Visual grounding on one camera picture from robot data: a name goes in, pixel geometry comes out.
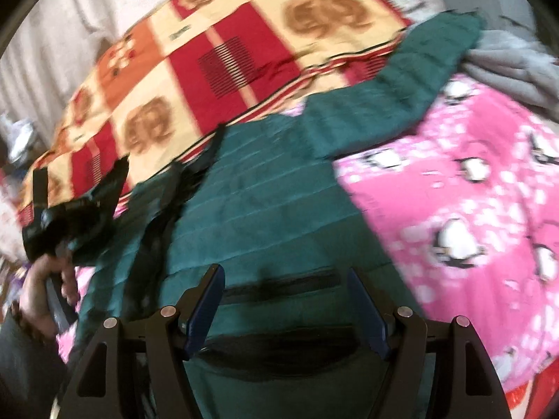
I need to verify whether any grey fleece garment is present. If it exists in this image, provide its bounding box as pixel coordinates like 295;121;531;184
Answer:
462;30;558;122

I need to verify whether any person's left hand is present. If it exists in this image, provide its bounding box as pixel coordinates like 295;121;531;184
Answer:
19;255;81;340

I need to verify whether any white bed sheet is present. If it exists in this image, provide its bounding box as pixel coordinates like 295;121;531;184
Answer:
1;0;166;143

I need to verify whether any teal quilted puffer jacket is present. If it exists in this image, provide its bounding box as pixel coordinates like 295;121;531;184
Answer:
70;12;483;418

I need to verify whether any pink penguin print blanket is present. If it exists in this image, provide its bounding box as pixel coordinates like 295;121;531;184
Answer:
54;74;559;396

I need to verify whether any red orange rose blanket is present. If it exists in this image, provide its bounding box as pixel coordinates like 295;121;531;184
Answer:
36;0;408;205

